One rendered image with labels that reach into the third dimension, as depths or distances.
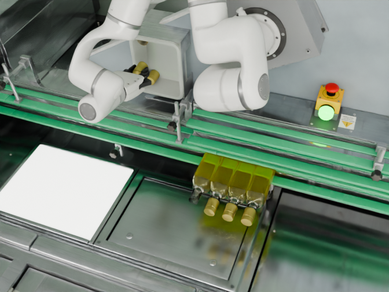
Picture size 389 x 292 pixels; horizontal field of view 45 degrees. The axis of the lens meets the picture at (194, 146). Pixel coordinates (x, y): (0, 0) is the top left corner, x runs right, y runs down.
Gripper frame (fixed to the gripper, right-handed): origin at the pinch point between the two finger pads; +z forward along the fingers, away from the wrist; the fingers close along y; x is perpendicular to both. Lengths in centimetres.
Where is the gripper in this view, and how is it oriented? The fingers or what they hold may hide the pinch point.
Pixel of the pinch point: (138, 72)
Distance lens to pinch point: 145.5
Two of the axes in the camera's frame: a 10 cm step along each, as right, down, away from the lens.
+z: 3.6, -4.8, 8.0
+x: 0.5, -8.5, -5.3
